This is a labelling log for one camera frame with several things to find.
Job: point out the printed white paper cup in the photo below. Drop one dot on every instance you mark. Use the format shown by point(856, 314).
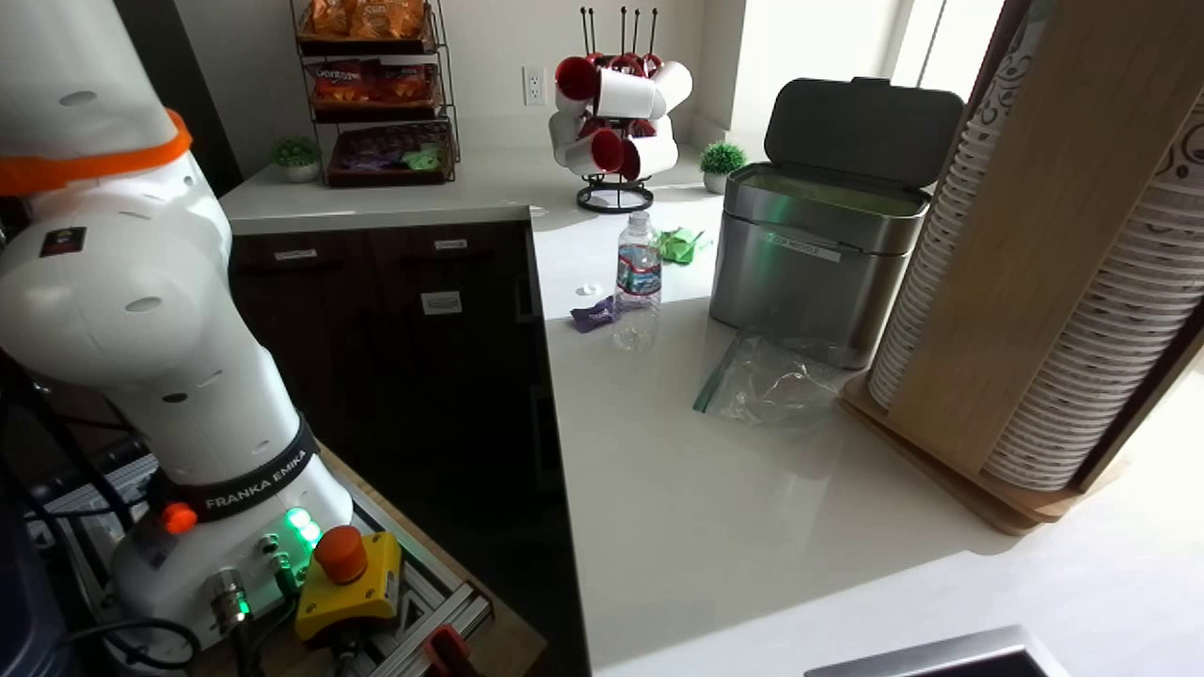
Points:
point(1024, 35)

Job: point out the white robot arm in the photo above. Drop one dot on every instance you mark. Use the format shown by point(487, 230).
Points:
point(116, 288)

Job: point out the stacked white paper cups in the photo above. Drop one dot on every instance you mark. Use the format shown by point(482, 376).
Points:
point(936, 249)
point(1105, 352)

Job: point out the wooden cup holder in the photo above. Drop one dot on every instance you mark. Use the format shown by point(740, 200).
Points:
point(1041, 249)

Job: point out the purple crumpled wrapper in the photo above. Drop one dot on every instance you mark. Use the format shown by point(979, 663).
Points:
point(595, 314)

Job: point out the clear plastic water bottle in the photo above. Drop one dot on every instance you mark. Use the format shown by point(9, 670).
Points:
point(637, 269)

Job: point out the black metal mug tree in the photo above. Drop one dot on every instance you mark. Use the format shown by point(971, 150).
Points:
point(616, 198)

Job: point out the white cabinet sticker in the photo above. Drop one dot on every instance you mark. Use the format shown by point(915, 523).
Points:
point(443, 303)

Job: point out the clear plastic zip bag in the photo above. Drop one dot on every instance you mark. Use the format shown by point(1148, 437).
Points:
point(777, 382)

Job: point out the white mug red inside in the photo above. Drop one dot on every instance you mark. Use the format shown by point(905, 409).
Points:
point(674, 85)
point(632, 61)
point(567, 132)
point(626, 91)
point(644, 152)

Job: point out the steel trash bin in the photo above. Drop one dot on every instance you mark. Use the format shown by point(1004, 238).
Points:
point(802, 278)

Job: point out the small potted green plant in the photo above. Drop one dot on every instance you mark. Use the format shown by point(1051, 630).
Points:
point(296, 156)
point(724, 162)

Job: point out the dark wooden cabinet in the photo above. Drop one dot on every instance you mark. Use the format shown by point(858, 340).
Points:
point(378, 377)

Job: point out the green snack packet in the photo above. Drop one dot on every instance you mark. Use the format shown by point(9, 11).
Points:
point(422, 161)

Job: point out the wooden platform board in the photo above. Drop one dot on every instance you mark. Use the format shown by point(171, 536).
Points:
point(508, 646)

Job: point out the red snack packets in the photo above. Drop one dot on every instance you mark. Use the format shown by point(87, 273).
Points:
point(371, 85)

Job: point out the red clamp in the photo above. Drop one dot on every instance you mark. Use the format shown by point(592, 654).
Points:
point(448, 654)

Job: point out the yellow emergency stop button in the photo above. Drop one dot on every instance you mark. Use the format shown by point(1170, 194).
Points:
point(344, 587)

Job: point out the white framed window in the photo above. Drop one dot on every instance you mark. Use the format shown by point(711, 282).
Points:
point(831, 40)

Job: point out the orange snack packets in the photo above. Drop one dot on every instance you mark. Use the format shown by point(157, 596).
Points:
point(361, 17)

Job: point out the dark countertop sink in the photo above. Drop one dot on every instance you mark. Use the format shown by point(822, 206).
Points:
point(926, 655)

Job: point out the dark blue container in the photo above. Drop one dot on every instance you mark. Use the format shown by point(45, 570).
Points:
point(25, 615)

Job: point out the white wall outlet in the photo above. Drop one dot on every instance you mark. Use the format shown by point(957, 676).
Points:
point(531, 85)

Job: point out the aluminium frame rails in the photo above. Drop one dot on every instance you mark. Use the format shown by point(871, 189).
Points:
point(433, 604)

